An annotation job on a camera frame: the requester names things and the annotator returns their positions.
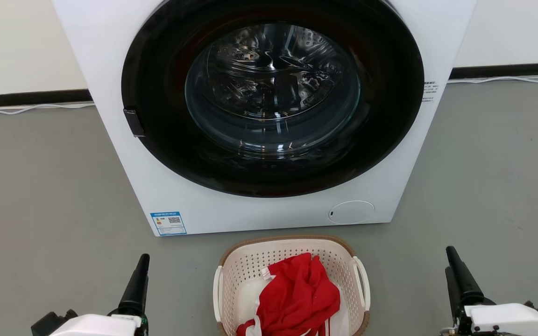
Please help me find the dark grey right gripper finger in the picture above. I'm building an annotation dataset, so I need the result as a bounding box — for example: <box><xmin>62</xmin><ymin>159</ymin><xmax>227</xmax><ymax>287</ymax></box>
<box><xmin>445</xmin><ymin>266</ymin><xmax>463</xmax><ymax>323</ymax></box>
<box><xmin>446</xmin><ymin>246</ymin><xmax>485</xmax><ymax>307</ymax></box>

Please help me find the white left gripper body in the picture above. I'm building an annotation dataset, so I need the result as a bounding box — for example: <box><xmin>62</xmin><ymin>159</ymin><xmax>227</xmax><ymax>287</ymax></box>
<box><xmin>49</xmin><ymin>314</ymin><xmax>149</xmax><ymax>336</ymax></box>

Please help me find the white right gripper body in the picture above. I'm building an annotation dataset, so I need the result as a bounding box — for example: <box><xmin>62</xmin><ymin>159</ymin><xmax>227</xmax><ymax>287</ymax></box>
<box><xmin>451</xmin><ymin>303</ymin><xmax>538</xmax><ymax>336</ymax></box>

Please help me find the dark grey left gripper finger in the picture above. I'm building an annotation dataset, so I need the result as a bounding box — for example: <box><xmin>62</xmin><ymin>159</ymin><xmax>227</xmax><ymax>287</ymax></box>
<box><xmin>118</xmin><ymin>253</ymin><xmax>150</xmax><ymax>317</ymax></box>

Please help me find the cream perforated laundry basket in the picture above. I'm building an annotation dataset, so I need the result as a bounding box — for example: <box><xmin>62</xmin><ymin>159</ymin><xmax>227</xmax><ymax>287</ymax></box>
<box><xmin>212</xmin><ymin>235</ymin><xmax>371</xmax><ymax>336</ymax></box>

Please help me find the blue energy label sticker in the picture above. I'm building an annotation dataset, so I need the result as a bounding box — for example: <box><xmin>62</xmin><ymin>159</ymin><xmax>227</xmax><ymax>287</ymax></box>
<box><xmin>150</xmin><ymin>211</ymin><xmax>187</xmax><ymax>236</ymax></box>

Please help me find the white garment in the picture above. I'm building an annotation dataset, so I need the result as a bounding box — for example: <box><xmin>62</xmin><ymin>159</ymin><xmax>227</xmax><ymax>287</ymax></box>
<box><xmin>238</xmin><ymin>277</ymin><xmax>349</xmax><ymax>336</ymax></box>

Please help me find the round white filter cover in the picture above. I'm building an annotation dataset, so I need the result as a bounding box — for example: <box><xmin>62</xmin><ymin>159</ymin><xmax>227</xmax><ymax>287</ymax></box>
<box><xmin>328</xmin><ymin>201</ymin><xmax>375</xmax><ymax>225</ymax></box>

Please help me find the red garment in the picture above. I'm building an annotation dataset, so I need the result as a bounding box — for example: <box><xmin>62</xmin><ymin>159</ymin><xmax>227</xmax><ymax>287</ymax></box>
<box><xmin>236</xmin><ymin>252</ymin><xmax>342</xmax><ymax>336</ymax></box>

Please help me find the small printed text label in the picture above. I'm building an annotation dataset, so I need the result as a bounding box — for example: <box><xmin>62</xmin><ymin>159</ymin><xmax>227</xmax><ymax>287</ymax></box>
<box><xmin>422</xmin><ymin>81</ymin><xmax>439</xmax><ymax>103</ymax></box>

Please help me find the black round washer door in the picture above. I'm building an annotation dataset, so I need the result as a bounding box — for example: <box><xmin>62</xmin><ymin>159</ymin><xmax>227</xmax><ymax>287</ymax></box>
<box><xmin>121</xmin><ymin>0</ymin><xmax>425</xmax><ymax>198</ymax></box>

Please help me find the white front-load washing machine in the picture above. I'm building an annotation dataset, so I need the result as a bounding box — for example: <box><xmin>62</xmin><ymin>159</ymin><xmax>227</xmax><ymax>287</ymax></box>
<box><xmin>52</xmin><ymin>0</ymin><xmax>477</xmax><ymax>237</ymax></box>

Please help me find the black washer door handle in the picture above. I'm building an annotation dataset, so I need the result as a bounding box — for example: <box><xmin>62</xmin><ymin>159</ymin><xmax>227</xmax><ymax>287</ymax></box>
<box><xmin>123</xmin><ymin>109</ymin><xmax>146</xmax><ymax>138</ymax></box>

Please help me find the white floor cable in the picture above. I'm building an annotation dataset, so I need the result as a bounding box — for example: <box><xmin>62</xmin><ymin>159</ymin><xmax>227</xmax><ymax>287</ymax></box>
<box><xmin>447</xmin><ymin>73</ymin><xmax>538</xmax><ymax>85</ymax></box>
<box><xmin>0</xmin><ymin>102</ymin><xmax>96</xmax><ymax>115</ymax></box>

